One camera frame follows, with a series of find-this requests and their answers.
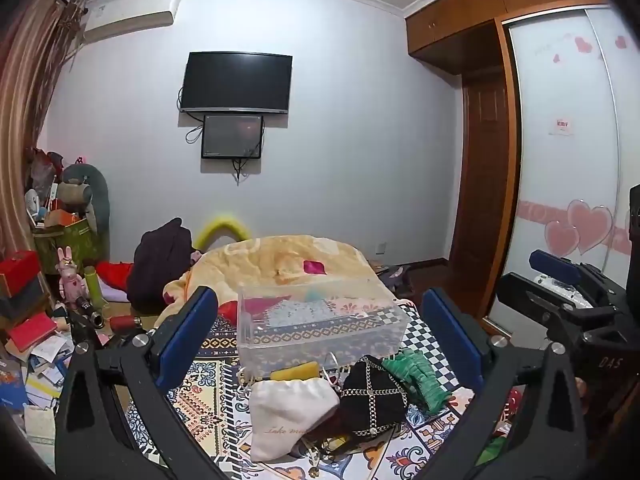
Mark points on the yellow curved pillow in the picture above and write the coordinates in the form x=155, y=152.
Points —
x=221, y=225

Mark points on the wall power outlet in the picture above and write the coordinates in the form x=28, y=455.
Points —
x=380, y=247

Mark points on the striped brown curtain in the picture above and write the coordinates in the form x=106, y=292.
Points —
x=33, y=48

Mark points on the dark purple clothing pile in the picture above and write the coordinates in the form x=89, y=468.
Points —
x=162, y=256

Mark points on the red cylinder can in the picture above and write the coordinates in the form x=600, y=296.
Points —
x=122, y=324

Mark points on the small wall monitor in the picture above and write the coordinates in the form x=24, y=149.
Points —
x=232, y=137

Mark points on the green knitted cloth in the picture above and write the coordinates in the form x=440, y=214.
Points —
x=415, y=373

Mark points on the grey green plush toy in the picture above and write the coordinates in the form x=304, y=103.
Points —
x=84, y=190

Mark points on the white drawstring pouch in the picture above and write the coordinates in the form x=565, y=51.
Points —
x=281, y=413

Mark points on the green cardboard box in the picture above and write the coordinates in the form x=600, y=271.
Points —
x=87, y=246

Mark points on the red cushion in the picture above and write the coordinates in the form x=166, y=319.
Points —
x=113, y=274

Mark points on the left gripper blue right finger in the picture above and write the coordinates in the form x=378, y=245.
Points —
x=547, y=439

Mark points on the clear plastic storage bin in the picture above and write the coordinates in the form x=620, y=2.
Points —
x=331, y=322

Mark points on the purple bag on floor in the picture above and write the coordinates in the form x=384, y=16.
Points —
x=396, y=279

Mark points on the yellow fleece blanket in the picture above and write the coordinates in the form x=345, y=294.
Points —
x=270, y=261

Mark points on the large wall television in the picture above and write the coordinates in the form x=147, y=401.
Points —
x=227, y=81

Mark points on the pink bunny toy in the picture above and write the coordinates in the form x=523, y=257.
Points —
x=72, y=286

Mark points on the brown wooden door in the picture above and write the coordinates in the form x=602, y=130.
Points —
x=482, y=188

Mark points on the red box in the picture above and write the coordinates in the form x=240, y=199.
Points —
x=17, y=271

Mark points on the green tube bottle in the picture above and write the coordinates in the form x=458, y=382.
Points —
x=94, y=290

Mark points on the yellow green sponge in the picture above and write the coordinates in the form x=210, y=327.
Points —
x=298, y=372

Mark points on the wooden wardrobe with sliding doors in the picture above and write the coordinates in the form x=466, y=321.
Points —
x=571, y=70

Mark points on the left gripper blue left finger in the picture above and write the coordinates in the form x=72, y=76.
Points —
x=93, y=438

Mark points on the white air conditioner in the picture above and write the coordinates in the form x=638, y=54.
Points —
x=120, y=17

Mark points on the black chain-pattern pouch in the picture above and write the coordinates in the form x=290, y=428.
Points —
x=372, y=401

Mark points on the red book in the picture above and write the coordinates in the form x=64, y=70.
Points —
x=31, y=331

